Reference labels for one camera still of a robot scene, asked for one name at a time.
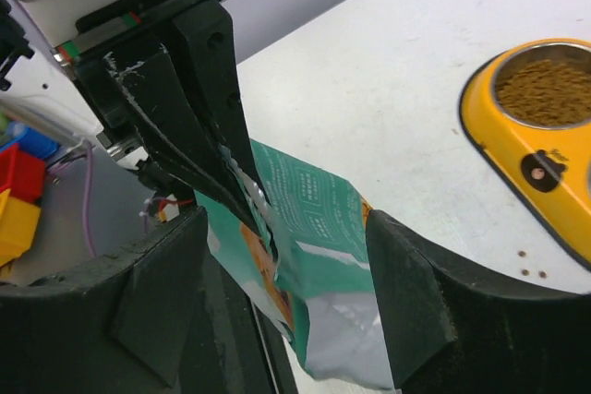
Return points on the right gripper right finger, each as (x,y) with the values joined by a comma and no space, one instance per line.
(453,326)

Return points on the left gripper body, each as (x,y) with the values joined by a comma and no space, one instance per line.
(135,26)

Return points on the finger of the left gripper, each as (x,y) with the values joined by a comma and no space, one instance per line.
(204,55)
(157,106)

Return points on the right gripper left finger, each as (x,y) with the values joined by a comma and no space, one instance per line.
(115,324)

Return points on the green pet food bag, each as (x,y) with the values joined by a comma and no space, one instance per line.
(304,264)

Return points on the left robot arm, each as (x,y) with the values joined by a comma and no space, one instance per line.
(42,91)

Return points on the spilled kibble pieces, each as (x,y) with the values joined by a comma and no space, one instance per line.
(528,267)

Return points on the blue storage bin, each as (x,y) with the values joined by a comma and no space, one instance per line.
(30,141)

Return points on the yellow storage bin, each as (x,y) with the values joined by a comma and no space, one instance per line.
(19,220)

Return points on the red storage bin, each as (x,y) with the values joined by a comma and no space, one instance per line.
(22,174)

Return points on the yellow double bowl feeder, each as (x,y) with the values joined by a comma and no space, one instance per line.
(548,170)

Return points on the kibble in left bowl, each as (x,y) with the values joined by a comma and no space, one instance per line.
(546,94)

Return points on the left steel bowl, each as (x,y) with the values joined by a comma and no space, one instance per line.
(576,54)

